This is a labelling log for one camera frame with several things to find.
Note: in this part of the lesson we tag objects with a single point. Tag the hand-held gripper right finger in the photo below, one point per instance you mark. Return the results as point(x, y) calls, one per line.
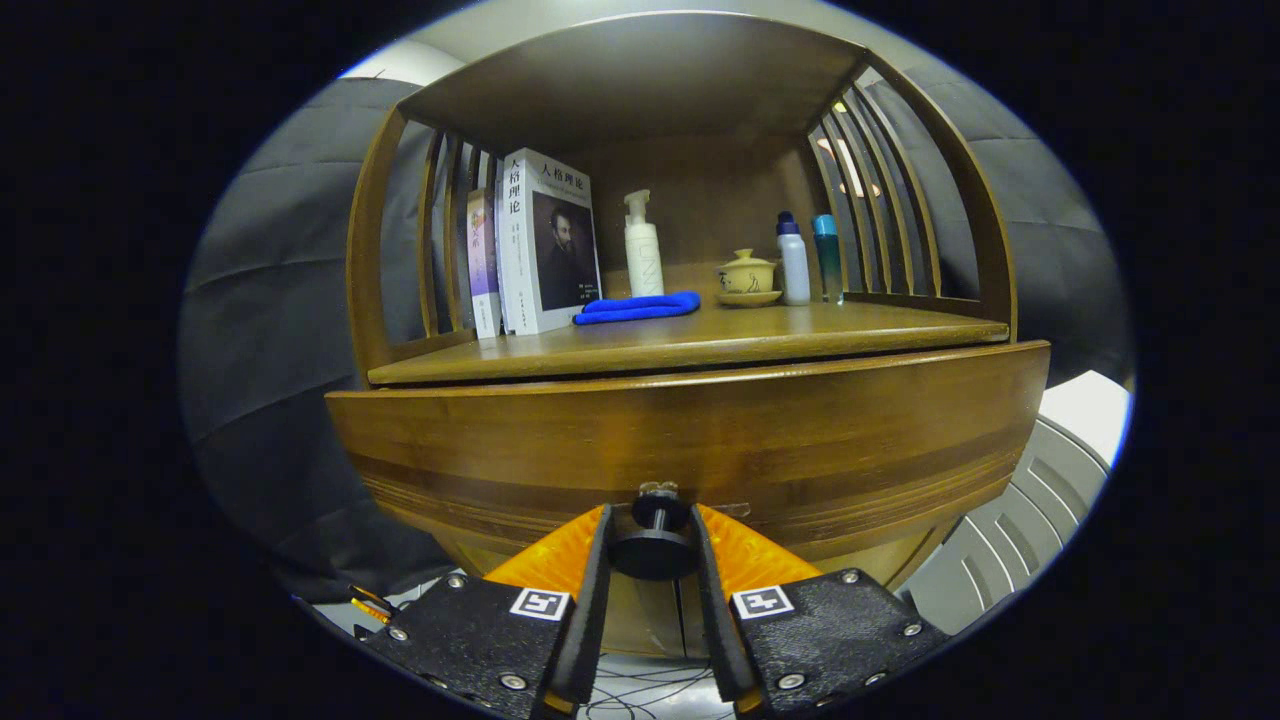
point(712, 600)

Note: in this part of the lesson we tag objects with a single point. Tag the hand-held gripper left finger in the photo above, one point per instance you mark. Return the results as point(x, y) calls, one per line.
point(590, 600)

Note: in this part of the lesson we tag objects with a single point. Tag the black round drawer knob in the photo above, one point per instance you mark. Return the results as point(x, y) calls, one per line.
point(655, 550)

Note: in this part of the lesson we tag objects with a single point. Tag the wooden drawer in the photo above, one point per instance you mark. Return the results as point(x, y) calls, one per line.
point(700, 430)

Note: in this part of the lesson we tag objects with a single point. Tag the wooden cabinet door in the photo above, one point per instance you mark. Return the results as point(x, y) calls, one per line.
point(900, 560)
point(640, 620)

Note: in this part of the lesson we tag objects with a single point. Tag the wooden countertop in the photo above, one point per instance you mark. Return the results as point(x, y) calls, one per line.
point(750, 335)

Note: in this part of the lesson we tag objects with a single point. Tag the white filing cabinet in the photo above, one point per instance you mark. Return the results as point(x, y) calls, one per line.
point(1000, 540)

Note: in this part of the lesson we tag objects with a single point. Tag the wooden cabinet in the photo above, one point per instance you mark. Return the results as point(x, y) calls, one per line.
point(650, 80)

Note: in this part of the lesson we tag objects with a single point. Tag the blue cloth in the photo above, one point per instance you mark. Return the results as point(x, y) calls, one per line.
point(640, 307)

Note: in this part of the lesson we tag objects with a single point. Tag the yellow lidded teacup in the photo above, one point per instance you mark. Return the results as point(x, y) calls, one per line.
point(748, 275)

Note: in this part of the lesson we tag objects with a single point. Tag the white pump bottle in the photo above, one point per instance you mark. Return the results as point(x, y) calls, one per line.
point(643, 260)

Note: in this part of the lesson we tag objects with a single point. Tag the white bottle blue cap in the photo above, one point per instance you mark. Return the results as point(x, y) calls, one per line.
point(794, 265)

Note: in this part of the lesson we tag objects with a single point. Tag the purple book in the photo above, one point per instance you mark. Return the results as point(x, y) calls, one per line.
point(482, 260)

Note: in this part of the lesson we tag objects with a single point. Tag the teal bottle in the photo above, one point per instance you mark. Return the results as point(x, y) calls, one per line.
point(827, 260)

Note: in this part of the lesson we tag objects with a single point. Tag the white portrait book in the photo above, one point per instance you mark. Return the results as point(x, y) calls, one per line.
point(560, 240)

